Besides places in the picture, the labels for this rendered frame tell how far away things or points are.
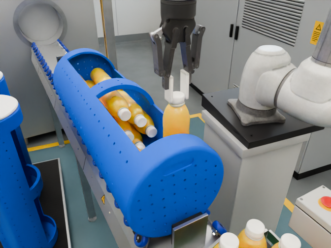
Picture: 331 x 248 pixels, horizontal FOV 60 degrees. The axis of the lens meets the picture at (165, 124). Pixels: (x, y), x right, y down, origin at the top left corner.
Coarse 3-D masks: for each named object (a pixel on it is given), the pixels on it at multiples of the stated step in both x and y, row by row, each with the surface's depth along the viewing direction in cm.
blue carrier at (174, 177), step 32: (64, 64) 121; (96, 64) 136; (64, 96) 112; (96, 96) 92; (96, 128) 83; (160, 128) 105; (96, 160) 83; (128, 160) 68; (160, 160) 63; (192, 160) 68; (128, 192) 64; (160, 192) 68; (192, 192) 74; (160, 224) 73
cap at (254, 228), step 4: (252, 220) 64; (256, 220) 64; (248, 224) 63; (252, 224) 63; (256, 224) 63; (260, 224) 63; (248, 228) 62; (252, 228) 62; (256, 228) 62; (260, 228) 62; (264, 228) 62; (248, 232) 62; (252, 232) 61; (256, 232) 61; (260, 232) 61; (252, 236) 62; (256, 236) 61; (260, 236) 61
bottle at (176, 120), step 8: (168, 104) 73; (176, 104) 71; (184, 104) 73; (168, 112) 72; (176, 112) 71; (184, 112) 72; (168, 120) 72; (176, 120) 71; (184, 120) 72; (168, 128) 73; (176, 128) 72; (184, 128) 73
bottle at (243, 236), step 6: (240, 234) 65; (246, 234) 63; (240, 240) 64; (246, 240) 63; (252, 240) 63; (258, 240) 62; (264, 240) 63; (240, 246) 64; (246, 246) 63; (252, 246) 62; (258, 246) 62; (264, 246) 63
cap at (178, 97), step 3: (174, 93) 72; (177, 93) 72; (180, 93) 72; (183, 93) 71; (174, 96) 70; (177, 96) 70; (180, 96) 70; (183, 96) 70; (174, 99) 70; (177, 99) 70; (180, 99) 70; (183, 99) 71; (174, 102) 70; (177, 102) 70; (180, 102) 70
